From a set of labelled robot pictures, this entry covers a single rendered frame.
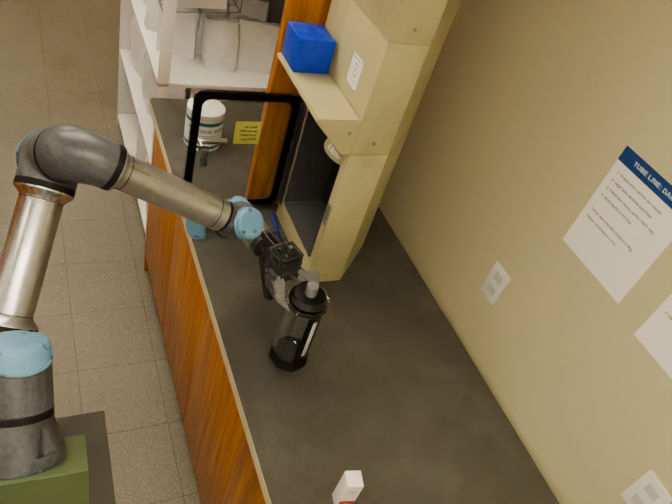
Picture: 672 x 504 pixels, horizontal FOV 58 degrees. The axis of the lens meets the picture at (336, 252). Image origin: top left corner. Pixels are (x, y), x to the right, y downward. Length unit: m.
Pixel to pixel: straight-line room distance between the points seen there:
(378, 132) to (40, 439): 0.98
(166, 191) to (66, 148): 0.20
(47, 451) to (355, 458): 0.68
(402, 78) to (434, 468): 0.94
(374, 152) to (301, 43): 0.32
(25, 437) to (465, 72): 1.43
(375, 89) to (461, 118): 0.48
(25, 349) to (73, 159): 0.35
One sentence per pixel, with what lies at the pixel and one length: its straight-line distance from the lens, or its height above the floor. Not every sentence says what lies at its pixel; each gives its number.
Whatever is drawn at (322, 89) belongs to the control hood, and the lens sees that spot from 1.58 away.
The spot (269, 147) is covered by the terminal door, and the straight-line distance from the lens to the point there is 1.84.
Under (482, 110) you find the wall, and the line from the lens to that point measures 1.80.
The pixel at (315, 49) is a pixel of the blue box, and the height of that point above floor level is 1.58.
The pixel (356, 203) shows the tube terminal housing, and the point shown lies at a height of 1.25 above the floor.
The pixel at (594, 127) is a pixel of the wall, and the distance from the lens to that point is 1.52.
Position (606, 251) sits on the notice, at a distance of 1.50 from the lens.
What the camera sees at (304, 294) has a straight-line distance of 1.42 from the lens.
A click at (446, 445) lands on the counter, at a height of 0.94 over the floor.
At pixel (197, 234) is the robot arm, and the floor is 1.21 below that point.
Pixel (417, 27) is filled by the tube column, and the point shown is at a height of 1.75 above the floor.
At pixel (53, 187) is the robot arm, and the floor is 1.38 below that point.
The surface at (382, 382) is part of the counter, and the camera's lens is 1.67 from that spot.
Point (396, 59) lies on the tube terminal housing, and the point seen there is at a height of 1.67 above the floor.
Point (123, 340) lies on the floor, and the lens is 2.81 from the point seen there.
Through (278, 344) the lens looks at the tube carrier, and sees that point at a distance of 1.52.
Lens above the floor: 2.22
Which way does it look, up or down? 41 degrees down
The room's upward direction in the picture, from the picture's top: 20 degrees clockwise
